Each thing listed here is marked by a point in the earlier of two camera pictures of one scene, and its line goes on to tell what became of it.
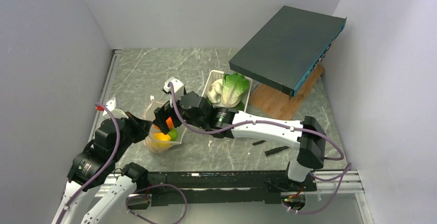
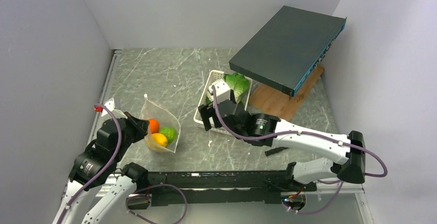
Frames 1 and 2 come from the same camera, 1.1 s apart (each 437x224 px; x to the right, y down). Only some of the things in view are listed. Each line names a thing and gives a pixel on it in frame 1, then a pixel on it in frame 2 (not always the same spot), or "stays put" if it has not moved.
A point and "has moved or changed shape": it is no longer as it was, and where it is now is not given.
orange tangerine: [169, 122] has moved or changed shape
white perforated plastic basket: [216, 75] stays put
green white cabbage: [233, 84] stays put
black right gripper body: [197, 122] to [237, 132]
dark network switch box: [288, 48] stays put
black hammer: [272, 151] stays put
